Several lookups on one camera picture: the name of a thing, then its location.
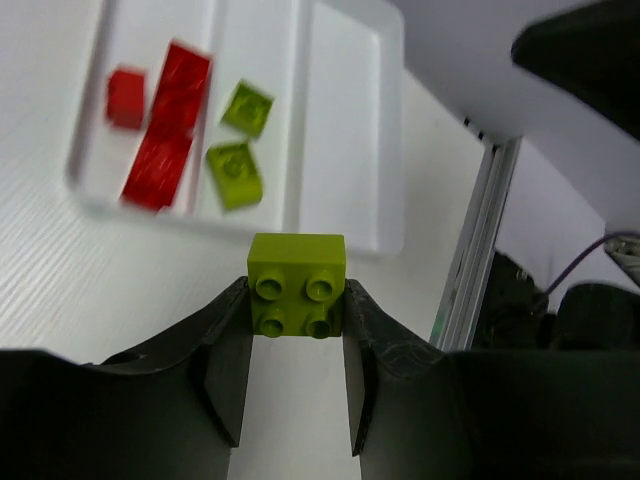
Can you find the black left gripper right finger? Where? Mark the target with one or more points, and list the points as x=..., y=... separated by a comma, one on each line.
x=416, y=412

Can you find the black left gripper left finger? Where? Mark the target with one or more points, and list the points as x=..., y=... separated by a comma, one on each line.
x=170, y=407

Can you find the green square lego brick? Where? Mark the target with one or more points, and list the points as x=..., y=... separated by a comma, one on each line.
x=296, y=284

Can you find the red lego plate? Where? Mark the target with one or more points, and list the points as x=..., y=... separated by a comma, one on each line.
x=161, y=158

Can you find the green small lego brick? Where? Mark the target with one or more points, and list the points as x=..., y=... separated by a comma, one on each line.
x=248, y=109

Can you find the red small lego brick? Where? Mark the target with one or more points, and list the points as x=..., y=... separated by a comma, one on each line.
x=125, y=98

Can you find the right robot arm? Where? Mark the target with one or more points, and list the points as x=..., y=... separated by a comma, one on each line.
x=497, y=160

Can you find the white divided sorting tray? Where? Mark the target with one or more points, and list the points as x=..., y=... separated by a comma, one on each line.
x=330, y=155

